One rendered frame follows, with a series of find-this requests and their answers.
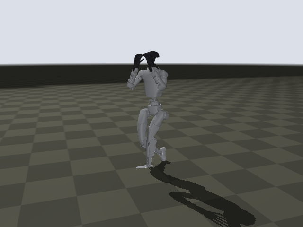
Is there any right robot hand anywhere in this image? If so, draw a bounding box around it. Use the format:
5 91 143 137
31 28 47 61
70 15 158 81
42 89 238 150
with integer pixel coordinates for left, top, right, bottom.
133 54 144 71

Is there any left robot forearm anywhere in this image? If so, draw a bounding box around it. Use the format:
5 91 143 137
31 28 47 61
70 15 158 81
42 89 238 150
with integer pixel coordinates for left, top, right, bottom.
150 67 166 88

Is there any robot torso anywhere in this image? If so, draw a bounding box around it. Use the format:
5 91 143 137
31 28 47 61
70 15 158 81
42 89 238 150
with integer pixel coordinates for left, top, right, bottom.
143 67 163 116

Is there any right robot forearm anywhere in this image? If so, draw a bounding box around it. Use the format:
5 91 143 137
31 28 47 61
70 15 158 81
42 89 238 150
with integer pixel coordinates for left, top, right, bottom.
127 68 138 84

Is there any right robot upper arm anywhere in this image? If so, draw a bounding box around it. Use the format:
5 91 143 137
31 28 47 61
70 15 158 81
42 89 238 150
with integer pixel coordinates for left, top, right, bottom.
127 70 145 90

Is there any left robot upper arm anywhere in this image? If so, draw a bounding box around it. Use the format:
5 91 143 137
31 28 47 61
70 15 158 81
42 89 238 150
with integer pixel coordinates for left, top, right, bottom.
158 70 168 91

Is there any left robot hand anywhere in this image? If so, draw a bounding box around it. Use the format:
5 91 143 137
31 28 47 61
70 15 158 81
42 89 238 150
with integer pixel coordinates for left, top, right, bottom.
142 53 155 72

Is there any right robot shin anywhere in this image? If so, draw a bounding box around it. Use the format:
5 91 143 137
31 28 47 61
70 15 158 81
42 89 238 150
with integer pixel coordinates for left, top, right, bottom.
141 146 162 156

